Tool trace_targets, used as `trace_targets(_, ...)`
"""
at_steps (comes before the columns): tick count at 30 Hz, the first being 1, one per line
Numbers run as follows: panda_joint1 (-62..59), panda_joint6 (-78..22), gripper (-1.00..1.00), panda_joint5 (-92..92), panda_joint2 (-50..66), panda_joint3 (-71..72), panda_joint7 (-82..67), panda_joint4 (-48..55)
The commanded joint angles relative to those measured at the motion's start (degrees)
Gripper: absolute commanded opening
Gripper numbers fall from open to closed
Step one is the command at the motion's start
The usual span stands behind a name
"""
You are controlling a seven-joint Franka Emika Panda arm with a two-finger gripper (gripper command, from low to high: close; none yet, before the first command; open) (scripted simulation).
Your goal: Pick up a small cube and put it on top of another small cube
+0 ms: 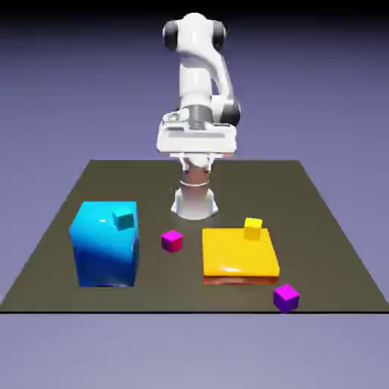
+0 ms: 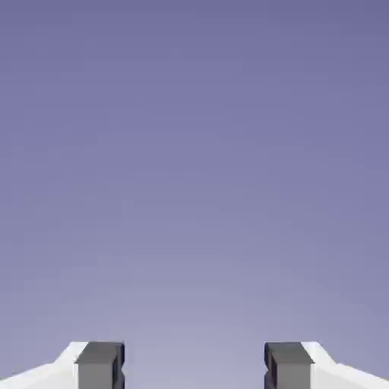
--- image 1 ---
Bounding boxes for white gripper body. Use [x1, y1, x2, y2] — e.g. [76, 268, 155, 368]
[156, 120, 237, 160]

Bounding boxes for small yellow cube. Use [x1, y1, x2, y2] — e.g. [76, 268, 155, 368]
[243, 217, 264, 241]

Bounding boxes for small magenta cube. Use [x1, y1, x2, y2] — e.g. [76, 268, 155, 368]
[161, 229, 184, 253]

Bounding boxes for small teal cube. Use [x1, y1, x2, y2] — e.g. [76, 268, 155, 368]
[112, 210, 135, 231]

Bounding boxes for small purple cube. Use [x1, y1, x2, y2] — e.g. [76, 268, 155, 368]
[273, 283, 301, 314]

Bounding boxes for large yellow box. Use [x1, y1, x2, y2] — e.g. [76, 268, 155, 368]
[202, 227, 281, 286]

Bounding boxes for large blue box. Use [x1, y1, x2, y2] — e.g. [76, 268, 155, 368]
[68, 201, 140, 288]

